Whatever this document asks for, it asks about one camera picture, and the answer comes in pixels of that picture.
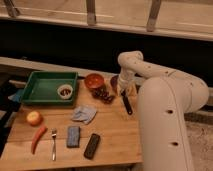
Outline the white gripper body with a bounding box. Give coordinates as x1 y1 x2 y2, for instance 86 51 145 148
118 68 135 90

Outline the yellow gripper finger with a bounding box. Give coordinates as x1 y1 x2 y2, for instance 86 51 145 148
117 84 124 96

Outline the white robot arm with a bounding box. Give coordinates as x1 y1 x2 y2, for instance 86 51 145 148
118 51 209 171

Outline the purple bowl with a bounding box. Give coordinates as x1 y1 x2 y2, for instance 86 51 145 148
110 75 118 93

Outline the orange bowl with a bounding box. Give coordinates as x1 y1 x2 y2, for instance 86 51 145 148
84 73 104 89

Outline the dark red grapes bunch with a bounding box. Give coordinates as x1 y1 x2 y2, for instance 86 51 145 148
92 88 115 104

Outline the light blue cloth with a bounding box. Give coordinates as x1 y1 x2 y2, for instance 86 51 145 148
71 105 97 124

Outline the wooden table board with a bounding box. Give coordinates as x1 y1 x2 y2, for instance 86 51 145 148
0 83 141 171

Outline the small white cup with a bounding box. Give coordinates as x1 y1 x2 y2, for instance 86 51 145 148
57 84 73 100

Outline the blue sponge block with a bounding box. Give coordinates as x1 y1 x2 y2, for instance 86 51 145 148
66 126 80 148

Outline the black rectangular remote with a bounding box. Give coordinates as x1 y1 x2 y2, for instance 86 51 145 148
84 134 100 159

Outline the green plastic tray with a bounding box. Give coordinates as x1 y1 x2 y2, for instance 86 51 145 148
21 71 78 106

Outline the silver fork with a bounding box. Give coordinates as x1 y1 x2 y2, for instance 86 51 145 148
51 129 57 161

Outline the orange carrot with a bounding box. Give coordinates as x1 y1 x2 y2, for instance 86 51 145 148
31 125 47 154

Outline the red yellow apple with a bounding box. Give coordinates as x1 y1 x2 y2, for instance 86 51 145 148
26 111 43 126

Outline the blue object at left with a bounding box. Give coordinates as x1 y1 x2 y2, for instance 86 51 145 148
9 89 23 102

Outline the metal window post right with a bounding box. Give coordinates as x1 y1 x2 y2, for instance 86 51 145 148
146 0 162 32

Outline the metal window post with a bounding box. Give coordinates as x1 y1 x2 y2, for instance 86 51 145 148
146 0 162 32
86 0 96 26
3 0 20 18

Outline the metal window post middle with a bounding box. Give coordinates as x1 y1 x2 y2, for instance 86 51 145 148
86 0 96 26

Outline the metal window post left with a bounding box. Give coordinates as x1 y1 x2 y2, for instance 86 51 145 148
3 0 20 18

